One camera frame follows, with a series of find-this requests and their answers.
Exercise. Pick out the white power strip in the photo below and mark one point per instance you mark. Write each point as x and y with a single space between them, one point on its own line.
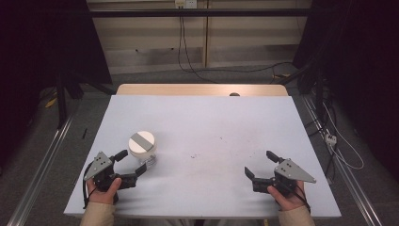
330 139

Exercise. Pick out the aluminium floor rail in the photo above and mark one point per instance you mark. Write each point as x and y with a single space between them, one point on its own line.
345 175
37 175

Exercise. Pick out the person's right hand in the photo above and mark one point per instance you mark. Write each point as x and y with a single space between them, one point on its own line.
290 202

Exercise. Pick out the white wall socket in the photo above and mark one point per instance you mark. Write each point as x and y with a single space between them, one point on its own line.
186 3

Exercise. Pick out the black horizontal metal bar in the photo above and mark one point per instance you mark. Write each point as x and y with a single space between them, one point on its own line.
200 12

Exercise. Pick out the black metal stand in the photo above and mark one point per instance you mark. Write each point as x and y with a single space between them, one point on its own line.
61 100

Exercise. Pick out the glass jar with white lid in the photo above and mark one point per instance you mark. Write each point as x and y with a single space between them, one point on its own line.
141 143

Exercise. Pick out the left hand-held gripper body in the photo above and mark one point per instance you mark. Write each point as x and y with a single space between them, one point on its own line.
99 164

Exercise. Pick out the black curtain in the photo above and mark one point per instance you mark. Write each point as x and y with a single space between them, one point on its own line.
44 44
360 62

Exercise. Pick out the small black floor stick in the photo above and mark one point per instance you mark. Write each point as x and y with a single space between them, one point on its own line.
84 133

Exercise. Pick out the person's left hand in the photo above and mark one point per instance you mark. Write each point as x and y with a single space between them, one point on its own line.
103 197

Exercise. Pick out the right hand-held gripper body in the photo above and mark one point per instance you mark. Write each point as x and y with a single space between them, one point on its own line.
291 171

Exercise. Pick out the white table mat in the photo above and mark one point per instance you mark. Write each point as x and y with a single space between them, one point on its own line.
204 125

